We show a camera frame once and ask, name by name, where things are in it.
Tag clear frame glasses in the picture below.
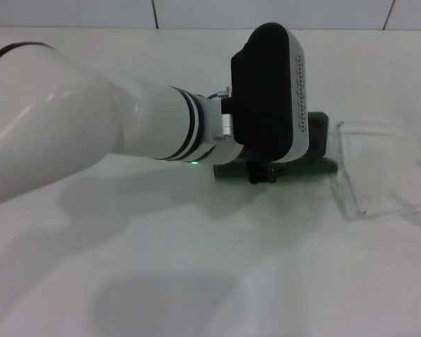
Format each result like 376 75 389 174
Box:
331 121 421 221

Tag green glasses case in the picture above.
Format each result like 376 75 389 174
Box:
213 111 339 180

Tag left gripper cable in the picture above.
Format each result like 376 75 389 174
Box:
206 86 233 103

